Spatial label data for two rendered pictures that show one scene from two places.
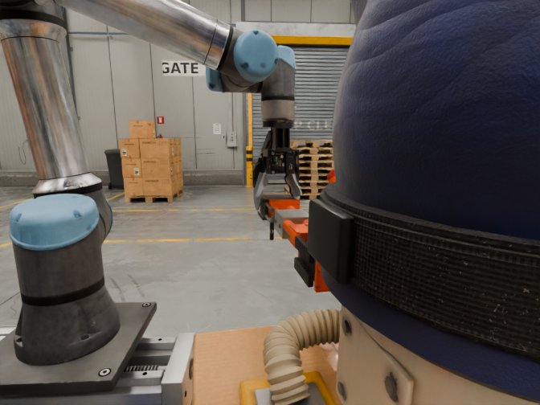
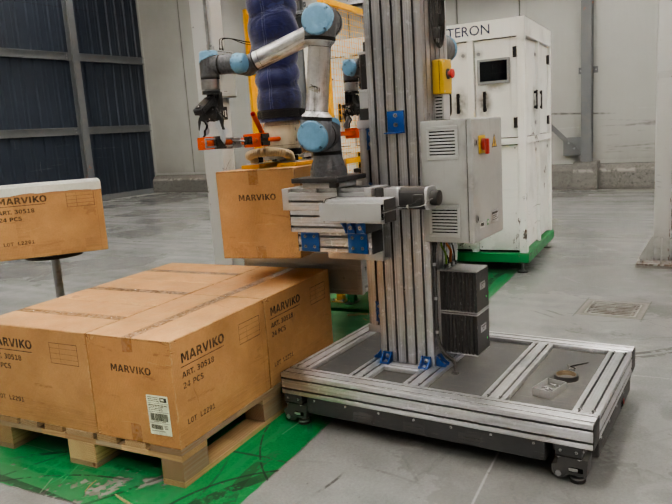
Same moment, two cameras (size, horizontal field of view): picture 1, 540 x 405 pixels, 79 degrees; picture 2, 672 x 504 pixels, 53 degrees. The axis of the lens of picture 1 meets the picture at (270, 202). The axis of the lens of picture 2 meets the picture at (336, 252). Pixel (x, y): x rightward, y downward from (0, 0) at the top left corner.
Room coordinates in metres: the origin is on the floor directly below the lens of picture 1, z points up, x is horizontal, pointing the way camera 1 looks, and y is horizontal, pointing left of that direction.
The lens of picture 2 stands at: (2.72, 1.96, 1.22)
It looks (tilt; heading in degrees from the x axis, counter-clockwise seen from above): 10 degrees down; 216
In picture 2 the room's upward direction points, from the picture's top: 4 degrees counter-clockwise
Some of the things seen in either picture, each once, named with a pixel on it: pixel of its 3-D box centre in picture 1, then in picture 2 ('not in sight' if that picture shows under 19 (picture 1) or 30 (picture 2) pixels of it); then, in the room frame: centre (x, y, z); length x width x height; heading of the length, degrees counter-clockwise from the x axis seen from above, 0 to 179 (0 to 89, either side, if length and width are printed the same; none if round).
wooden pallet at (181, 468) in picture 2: not in sight; (181, 391); (0.76, -0.40, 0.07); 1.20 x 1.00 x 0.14; 9
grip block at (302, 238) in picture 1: (333, 258); (256, 140); (0.44, -0.09, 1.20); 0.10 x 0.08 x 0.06; 102
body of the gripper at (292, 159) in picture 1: (279, 148); (213, 106); (0.76, -0.02, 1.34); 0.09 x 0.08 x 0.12; 12
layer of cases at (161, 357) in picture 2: not in sight; (175, 334); (0.76, -0.40, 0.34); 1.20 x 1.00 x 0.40; 9
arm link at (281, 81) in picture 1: (276, 75); (209, 65); (0.76, -0.01, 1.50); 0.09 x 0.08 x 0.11; 109
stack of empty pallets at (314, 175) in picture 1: (309, 168); not in sight; (7.79, -0.94, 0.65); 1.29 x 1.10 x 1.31; 3
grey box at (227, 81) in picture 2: not in sight; (223, 74); (-0.55, -1.22, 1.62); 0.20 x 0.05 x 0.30; 9
